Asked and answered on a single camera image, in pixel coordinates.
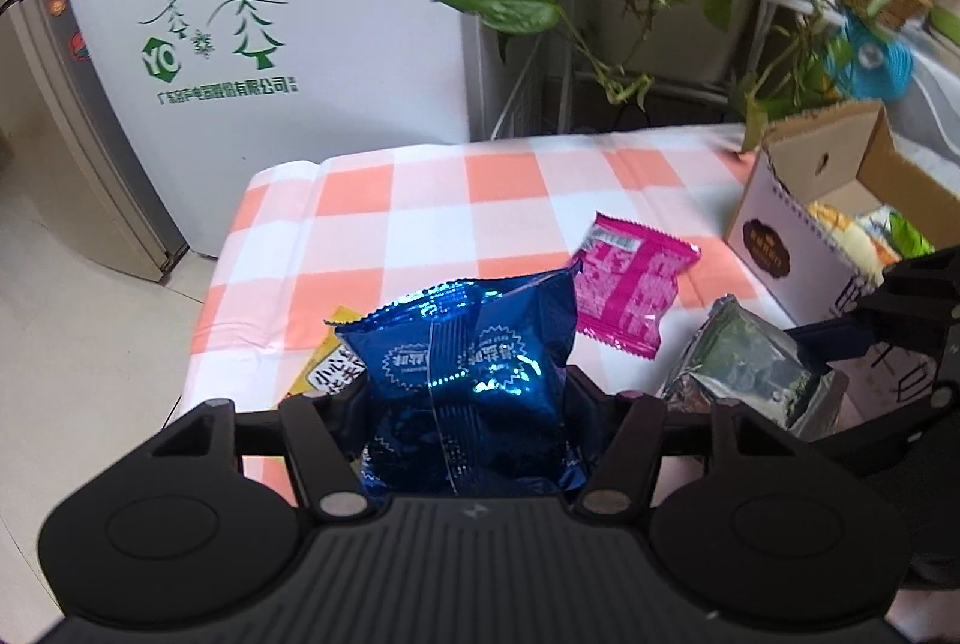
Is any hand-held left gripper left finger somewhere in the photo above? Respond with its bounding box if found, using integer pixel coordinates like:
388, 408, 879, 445
142, 393, 377, 522

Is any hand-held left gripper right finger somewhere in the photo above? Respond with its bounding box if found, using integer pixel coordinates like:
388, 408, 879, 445
574, 368, 812, 519

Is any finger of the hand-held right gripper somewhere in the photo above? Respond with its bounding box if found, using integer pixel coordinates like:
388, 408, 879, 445
804, 381, 960, 476
786, 246, 960, 390

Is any silver dark green snack packet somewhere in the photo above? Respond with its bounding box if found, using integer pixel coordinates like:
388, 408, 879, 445
660, 294, 850, 441

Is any cardboard box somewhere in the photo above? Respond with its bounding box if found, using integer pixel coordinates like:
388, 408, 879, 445
724, 100, 960, 390

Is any blue foil snack packet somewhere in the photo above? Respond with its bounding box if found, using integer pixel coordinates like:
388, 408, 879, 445
334, 261, 595, 504

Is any yellow white snack packet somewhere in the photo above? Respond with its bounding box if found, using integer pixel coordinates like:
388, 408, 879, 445
806, 201, 902, 285

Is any bright green snack packet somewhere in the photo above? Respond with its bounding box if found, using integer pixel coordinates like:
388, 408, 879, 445
889, 213, 937, 260

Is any pink snack packet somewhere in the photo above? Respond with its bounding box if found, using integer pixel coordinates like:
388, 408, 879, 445
571, 211, 703, 360

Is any grey patterned table cover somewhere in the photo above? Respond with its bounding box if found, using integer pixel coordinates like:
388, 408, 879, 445
885, 25, 960, 189

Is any orange white checkered tablecloth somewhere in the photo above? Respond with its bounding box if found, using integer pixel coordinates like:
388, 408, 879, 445
176, 123, 863, 502

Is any blue round knitted item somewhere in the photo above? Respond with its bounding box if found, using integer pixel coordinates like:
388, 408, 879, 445
821, 10, 914, 98

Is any white refrigerator with green print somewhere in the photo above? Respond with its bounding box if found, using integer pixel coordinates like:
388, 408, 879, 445
0, 0, 482, 282

